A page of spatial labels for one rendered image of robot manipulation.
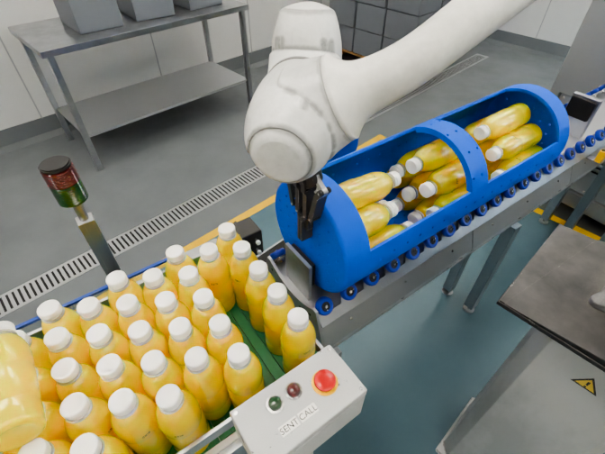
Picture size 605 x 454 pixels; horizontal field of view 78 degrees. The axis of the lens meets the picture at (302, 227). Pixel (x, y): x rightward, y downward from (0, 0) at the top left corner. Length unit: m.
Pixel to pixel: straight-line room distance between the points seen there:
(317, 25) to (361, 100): 0.16
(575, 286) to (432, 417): 1.02
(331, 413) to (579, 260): 0.75
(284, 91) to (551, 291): 0.79
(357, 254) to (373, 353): 1.22
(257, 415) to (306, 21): 0.57
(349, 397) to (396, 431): 1.18
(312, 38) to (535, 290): 0.74
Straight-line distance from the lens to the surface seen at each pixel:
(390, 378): 1.92
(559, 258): 1.13
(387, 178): 0.92
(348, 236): 0.75
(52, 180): 0.95
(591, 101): 1.84
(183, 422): 0.72
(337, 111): 0.42
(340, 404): 0.66
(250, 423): 0.65
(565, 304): 1.02
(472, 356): 2.09
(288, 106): 0.40
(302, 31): 0.55
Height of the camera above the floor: 1.71
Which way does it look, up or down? 44 degrees down
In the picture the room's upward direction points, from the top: straight up
